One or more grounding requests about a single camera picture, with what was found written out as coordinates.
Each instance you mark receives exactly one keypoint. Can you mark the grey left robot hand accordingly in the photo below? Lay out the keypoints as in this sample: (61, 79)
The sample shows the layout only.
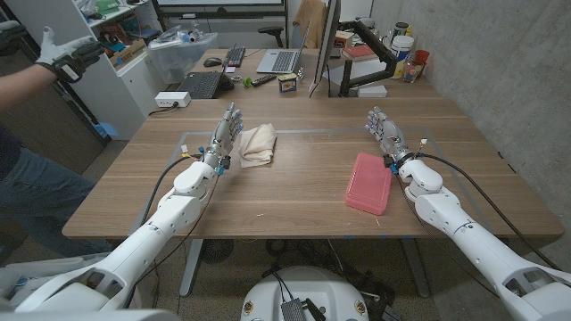
(224, 134)

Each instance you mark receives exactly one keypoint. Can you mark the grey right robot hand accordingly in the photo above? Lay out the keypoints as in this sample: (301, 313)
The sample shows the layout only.
(389, 134)

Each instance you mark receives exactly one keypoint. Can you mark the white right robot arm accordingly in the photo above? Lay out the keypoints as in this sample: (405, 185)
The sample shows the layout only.
(482, 241)

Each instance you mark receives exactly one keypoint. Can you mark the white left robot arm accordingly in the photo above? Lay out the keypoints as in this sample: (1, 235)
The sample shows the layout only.
(147, 241)

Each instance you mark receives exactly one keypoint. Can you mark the beige cheesecloth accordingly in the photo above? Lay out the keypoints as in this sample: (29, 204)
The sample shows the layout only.
(258, 145)

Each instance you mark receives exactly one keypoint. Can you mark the pink plastic tray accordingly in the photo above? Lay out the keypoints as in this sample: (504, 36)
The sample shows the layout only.
(369, 183)

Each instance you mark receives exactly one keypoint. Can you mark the white flat box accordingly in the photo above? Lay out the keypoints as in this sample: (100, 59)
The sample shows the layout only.
(372, 91)

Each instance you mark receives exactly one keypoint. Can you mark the black laptop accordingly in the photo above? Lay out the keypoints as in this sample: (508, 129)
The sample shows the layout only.
(203, 84)

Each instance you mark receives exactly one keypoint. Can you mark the green small object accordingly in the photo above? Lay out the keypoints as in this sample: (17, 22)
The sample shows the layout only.
(246, 82)

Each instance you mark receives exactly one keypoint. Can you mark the white power adapter box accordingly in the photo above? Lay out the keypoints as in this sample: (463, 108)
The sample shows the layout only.
(172, 98)

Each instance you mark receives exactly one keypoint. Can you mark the clear glass cup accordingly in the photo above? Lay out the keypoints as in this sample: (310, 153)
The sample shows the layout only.
(411, 71)

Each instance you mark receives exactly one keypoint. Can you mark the black remote control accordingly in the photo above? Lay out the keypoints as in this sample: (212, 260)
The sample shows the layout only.
(263, 80)

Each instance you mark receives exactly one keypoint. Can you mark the black computer mouse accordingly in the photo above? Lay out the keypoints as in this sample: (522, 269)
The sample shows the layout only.
(212, 62)

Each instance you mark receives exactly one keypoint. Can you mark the black keyboard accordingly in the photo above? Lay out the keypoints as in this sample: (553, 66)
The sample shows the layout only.
(234, 56)

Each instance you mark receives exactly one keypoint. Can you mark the small blue printed box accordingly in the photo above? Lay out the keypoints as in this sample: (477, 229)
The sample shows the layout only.
(287, 83)

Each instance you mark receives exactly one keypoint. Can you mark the red cup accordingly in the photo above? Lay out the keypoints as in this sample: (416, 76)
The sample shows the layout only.
(421, 58)

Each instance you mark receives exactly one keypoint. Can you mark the white plastic jar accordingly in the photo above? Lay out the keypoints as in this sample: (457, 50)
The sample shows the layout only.
(401, 50)

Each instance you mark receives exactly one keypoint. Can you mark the red book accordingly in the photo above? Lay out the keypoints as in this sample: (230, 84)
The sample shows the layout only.
(359, 52)

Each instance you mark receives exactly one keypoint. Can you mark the clear plastic storage bin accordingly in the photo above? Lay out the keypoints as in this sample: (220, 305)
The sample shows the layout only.
(180, 55)

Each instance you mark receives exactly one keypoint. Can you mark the silver laptop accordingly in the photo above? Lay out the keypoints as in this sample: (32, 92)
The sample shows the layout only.
(283, 59)

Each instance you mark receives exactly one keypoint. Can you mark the black office chair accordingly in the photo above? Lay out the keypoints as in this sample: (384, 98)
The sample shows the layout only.
(272, 35)

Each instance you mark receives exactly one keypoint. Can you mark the computer monitor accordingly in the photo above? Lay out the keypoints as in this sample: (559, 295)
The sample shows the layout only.
(326, 42)

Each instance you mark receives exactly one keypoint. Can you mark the white shelf cabinet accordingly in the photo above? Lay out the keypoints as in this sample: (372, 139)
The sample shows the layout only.
(116, 67)

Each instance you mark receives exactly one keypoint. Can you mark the tan jacket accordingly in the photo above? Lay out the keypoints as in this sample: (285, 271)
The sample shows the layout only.
(311, 20)

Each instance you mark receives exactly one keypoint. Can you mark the white and black glove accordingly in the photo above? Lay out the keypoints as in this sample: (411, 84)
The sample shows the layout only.
(67, 53)

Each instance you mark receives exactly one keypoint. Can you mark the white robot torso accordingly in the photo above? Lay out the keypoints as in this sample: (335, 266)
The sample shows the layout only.
(304, 296)

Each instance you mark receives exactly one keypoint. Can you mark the person in jeans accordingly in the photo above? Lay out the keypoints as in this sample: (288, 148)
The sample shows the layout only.
(31, 178)

